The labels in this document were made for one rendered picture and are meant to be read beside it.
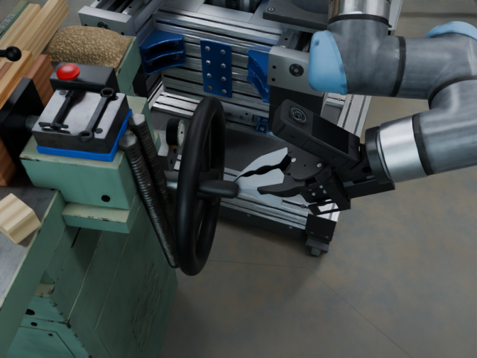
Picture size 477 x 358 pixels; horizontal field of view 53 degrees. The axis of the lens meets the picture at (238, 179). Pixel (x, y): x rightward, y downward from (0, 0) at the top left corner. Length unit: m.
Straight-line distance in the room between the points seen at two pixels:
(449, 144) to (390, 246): 1.20
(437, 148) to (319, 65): 0.17
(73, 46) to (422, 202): 1.39
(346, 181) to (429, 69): 0.17
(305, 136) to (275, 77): 0.59
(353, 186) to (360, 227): 1.13
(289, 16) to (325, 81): 0.56
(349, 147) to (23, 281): 0.43
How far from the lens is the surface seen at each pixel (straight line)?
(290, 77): 1.12
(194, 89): 1.43
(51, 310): 0.77
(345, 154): 0.58
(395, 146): 0.57
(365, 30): 0.61
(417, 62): 0.61
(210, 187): 0.65
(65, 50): 0.91
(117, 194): 0.66
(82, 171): 0.65
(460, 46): 0.64
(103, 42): 0.89
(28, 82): 0.73
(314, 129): 0.57
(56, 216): 0.70
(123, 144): 0.63
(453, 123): 0.57
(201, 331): 1.53
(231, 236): 1.68
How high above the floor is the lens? 1.41
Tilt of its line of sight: 50 degrees down
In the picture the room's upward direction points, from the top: straight up
